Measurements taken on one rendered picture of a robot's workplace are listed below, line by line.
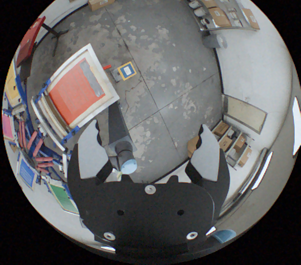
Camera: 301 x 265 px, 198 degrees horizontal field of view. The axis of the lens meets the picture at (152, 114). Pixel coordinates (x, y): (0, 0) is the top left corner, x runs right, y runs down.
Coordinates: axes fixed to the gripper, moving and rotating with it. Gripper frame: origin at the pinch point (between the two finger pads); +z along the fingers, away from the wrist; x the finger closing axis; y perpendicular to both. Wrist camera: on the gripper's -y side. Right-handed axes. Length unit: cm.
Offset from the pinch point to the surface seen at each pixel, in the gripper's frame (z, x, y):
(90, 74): 63, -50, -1
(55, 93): 48, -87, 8
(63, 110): 48, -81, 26
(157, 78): 190, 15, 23
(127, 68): 74, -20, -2
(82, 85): 60, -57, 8
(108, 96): 67, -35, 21
